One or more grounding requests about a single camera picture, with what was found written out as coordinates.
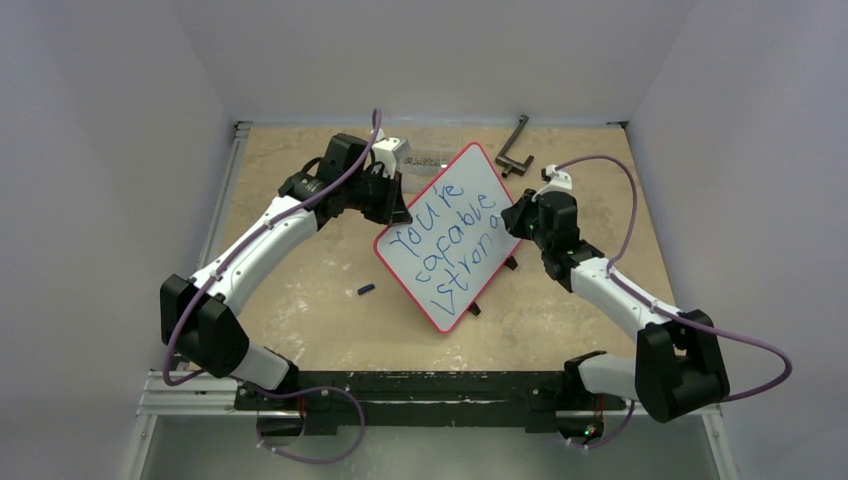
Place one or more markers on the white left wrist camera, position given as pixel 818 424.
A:
pixel 391 151

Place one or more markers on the clear plastic screw box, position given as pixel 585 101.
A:
pixel 432 147

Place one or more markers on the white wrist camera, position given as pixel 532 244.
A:
pixel 391 151
pixel 555 180

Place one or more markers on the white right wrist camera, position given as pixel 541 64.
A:
pixel 555 180

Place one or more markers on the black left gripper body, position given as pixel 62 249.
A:
pixel 377 195

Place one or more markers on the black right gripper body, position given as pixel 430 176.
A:
pixel 520 216

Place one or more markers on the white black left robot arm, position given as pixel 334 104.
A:
pixel 199 313

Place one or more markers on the pink framed whiteboard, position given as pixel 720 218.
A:
pixel 456 242

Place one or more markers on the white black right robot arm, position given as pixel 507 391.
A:
pixel 678 366

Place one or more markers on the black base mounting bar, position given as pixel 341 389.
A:
pixel 535 401

